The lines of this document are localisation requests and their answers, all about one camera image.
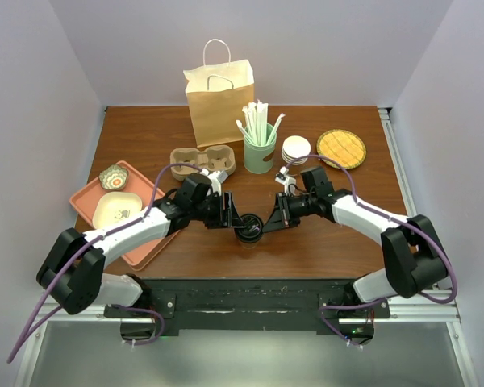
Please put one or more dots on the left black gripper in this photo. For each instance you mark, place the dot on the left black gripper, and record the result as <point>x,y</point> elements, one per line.
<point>219,222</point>

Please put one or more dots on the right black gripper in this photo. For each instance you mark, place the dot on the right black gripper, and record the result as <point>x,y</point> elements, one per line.
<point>277,220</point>

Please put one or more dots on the black cup lid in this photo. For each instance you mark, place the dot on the black cup lid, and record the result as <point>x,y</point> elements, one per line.
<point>251,231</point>

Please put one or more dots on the cardboard cup carrier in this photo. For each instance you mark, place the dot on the cardboard cup carrier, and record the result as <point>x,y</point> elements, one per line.
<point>213,158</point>

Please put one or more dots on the stack of paper cups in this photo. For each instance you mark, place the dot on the stack of paper cups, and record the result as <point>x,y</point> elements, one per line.
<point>294,148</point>

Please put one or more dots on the brown paper bag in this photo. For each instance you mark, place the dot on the brown paper bag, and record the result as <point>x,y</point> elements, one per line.
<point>216,94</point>

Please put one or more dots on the single brown paper cup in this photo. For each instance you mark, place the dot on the single brown paper cup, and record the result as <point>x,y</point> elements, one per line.
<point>248,243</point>

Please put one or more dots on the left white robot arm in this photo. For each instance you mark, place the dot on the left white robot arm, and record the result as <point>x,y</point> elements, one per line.
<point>73,272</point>

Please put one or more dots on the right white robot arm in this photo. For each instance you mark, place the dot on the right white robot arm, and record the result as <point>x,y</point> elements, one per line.
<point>412,253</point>

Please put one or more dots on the green straw holder cup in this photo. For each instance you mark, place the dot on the green straw holder cup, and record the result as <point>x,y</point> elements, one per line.
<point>259,159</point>

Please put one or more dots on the yellow woven coaster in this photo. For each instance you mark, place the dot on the yellow woven coaster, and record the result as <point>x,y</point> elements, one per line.
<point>344,147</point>

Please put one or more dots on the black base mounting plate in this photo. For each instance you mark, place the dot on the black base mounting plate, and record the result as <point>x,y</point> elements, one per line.
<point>249,305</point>

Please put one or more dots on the wrapped straws bundle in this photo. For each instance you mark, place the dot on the wrapped straws bundle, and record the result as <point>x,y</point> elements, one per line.
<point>256,130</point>

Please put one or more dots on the cream square bowl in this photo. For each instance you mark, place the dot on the cream square bowl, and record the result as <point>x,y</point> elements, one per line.
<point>114,207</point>

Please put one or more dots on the small floral dish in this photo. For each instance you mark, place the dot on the small floral dish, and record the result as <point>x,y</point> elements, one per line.
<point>113,178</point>

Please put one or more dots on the pink plastic tray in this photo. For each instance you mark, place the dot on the pink plastic tray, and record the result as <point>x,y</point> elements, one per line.
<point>86,199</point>

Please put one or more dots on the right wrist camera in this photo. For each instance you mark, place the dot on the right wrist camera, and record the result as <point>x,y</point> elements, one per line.
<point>286,180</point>

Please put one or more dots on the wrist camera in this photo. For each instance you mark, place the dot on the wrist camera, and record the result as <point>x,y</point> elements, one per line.
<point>218,177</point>
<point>286,180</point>

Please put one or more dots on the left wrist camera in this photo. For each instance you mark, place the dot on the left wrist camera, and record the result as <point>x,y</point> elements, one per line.
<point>218,177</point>

